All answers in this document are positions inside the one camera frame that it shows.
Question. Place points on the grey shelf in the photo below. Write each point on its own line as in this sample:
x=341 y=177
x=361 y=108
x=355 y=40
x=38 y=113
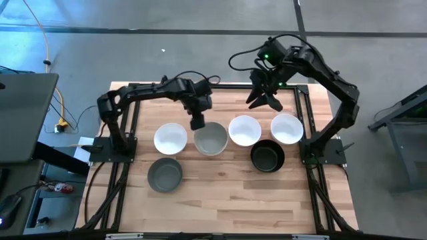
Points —
x=53 y=206

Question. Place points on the white paper sheet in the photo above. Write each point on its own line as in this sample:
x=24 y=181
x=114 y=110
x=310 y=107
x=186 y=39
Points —
x=83 y=150

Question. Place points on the red white object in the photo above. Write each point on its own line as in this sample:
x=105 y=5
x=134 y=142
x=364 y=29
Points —
x=65 y=188

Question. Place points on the grey laptop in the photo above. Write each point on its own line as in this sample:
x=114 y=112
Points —
x=26 y=113

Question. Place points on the black aluminium frame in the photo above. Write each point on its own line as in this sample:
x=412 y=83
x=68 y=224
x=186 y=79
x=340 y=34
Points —
x=233 y=86

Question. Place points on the black table clamp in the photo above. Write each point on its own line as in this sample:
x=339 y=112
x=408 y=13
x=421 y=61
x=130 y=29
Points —
x=163 y=78

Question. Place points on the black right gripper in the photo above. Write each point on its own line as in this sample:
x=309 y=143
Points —
x=267 y=81

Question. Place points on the silver bracket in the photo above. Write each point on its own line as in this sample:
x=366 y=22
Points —
x=310 y=237
x=124 y=236

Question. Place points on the black bowl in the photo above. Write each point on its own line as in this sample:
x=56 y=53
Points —
x=267 y=156

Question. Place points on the light grey bowl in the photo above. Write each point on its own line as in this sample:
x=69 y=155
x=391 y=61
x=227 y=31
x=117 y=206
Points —
x=211 y=139

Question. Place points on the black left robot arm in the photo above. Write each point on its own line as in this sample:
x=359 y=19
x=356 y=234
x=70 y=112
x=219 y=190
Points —
x=150 y=90

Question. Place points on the dark desk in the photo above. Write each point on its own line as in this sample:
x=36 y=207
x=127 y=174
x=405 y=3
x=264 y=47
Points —
x=26 y=180

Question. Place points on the grey metal cart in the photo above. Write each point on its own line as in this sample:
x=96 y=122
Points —
x=417 y=110

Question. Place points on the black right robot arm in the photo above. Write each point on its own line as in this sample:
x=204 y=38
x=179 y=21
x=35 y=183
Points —
x=333 y=80

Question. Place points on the black computer mouse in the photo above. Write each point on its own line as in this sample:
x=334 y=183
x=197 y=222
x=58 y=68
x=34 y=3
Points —
x=9 y=208

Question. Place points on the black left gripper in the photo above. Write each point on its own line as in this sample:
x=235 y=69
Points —
x=197 y=121

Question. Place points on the dark grey bowl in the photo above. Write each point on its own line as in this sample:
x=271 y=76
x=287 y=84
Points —
x=165 y=175

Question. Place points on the black desk beam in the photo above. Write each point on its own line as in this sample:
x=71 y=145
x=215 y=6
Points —
x=60 y=160

